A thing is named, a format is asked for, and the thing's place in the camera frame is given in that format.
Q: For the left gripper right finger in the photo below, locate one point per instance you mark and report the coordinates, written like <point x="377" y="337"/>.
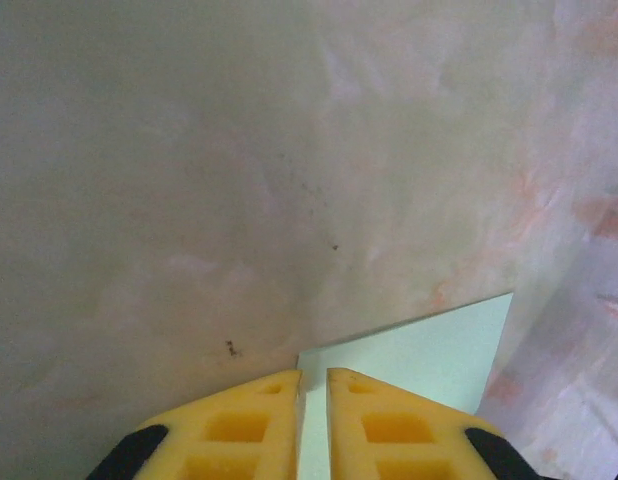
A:
<point x="404" y="430"/>

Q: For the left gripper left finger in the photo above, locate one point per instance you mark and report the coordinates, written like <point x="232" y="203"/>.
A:
<point x="229" y="430"/>

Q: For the light green paper sheet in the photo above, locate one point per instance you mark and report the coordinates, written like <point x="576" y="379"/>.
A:
<point x="414" y="350"/>

